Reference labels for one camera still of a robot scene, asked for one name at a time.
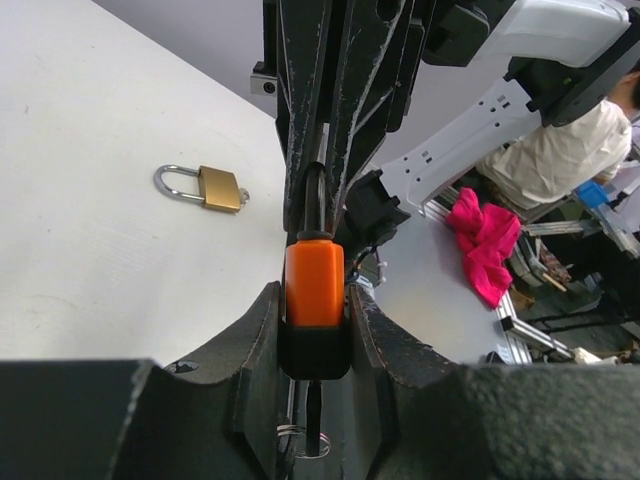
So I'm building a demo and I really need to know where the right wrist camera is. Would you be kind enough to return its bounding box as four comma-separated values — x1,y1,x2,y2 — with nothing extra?
250,61,277,97

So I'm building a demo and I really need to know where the large brass padlock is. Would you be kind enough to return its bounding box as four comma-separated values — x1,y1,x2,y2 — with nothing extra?
153,164,250,214

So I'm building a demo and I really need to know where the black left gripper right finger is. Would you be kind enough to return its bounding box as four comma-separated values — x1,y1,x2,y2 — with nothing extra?
348,286,639,479

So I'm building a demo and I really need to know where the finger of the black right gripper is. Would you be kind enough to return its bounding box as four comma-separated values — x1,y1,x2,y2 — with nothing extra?
276,1,332,233

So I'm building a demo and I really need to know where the black-headed key bunch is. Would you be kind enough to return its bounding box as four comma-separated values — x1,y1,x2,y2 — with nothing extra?
276,379,331,464

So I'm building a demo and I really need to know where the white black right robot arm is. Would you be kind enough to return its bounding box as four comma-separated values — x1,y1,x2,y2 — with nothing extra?
252,1,639,247

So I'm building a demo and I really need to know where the person in white shirt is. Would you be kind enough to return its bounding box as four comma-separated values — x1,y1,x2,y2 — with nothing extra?
475,65,639,210

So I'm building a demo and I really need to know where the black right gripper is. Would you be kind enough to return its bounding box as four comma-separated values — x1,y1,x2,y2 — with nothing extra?
259,0,489,236

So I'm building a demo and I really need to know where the pink cloth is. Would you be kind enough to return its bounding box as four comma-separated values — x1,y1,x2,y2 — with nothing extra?
446,187,521,309

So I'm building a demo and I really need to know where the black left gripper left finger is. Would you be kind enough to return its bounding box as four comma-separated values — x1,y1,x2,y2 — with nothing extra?
1,282,280,479

